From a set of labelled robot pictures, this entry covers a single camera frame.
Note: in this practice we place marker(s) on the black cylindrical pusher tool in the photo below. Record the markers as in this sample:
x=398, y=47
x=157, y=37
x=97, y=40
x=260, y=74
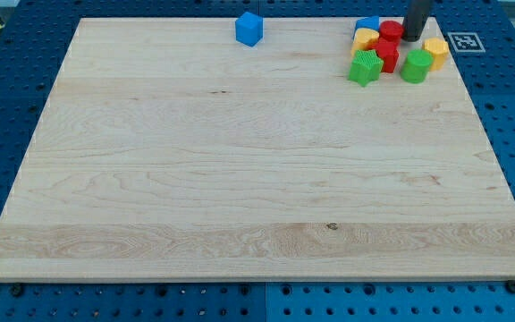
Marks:
x=415, y=19

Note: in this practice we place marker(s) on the blue triangle block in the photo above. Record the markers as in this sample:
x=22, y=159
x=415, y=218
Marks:
x=370, y=22

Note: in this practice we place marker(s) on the wooden board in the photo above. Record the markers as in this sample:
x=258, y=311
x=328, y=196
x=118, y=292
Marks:
x=167, y=151

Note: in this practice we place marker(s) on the red cylinder block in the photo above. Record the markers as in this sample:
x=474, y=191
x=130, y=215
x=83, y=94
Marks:
x=391, y=31

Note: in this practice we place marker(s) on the yellow hexagon block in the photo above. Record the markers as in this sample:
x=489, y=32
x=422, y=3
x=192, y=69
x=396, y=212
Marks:
x=438, y=48

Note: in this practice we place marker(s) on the red star block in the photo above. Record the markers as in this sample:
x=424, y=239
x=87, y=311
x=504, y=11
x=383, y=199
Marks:
x=388, y=52

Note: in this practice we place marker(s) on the green cylinder block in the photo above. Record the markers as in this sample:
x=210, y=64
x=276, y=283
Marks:
x=416, y=66

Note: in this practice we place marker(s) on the yellow heart block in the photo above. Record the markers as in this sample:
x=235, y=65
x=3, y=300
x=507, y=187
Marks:
x=363, y=38

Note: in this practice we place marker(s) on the white fiducial marker tag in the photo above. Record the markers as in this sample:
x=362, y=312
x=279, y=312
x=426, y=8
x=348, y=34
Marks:
x=466, y=42

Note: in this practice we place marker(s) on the green star block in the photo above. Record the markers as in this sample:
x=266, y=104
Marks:
x=365, y=67

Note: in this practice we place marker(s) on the blue cube block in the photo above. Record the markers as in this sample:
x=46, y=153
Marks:
x=249, y=29

